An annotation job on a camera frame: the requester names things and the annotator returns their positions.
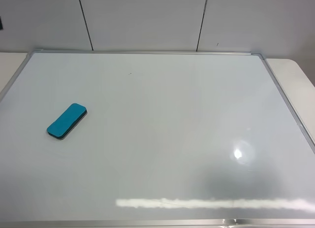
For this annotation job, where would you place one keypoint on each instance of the blue whiteboard eraser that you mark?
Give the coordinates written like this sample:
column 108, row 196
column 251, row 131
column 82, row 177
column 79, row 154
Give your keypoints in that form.
column 63, row 125

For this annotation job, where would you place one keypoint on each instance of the whiteboard with aluminium frame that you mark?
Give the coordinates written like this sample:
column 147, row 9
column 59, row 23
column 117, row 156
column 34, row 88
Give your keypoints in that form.
column 169, row 140

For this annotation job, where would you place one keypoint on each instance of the black wall fixture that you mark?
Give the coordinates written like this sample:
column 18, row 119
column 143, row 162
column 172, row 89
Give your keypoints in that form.
column 1, row 25

